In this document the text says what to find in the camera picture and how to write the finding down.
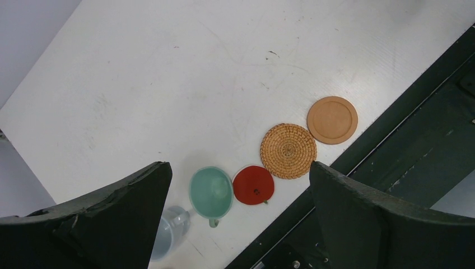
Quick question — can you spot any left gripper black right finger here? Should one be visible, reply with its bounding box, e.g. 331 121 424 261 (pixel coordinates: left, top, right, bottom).
309 161 474 268

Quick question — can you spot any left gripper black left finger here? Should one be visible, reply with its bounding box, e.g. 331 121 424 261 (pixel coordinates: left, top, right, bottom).
1 162 173 268

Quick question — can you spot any light blue mug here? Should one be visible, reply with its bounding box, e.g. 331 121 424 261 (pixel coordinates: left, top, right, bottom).
150 206 190 261

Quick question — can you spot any green teacup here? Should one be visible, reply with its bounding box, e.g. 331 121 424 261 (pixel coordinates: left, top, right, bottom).
189 166 234 228

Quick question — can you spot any woven rattan coaster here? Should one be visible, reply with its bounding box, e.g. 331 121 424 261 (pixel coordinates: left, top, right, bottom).
259 123 317 179

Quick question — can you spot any orange round coaster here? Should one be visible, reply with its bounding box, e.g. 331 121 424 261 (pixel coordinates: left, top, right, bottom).
306 96 358 145

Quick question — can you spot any red apple coaster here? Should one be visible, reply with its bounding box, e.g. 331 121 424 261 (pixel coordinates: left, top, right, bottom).
232 165 274 206

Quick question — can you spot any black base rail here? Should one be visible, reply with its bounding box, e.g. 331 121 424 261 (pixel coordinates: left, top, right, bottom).
230 27 474 268

